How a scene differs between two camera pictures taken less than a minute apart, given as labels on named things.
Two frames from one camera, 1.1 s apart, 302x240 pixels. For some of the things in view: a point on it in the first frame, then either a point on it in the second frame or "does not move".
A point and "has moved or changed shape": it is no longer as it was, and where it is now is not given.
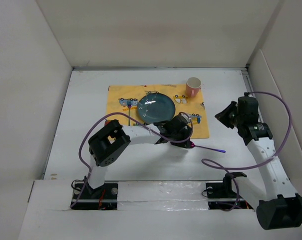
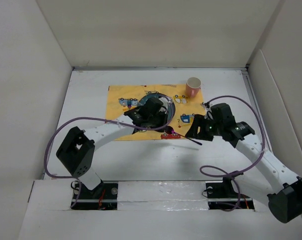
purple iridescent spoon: x=192 y=145 has moved or changed shape
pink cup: x=192 y=86 does not move
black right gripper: x=222 y=116 → x=199 y=120
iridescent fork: x=129 y=106 does not move
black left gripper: x=185 y=132 → x=163 y=116
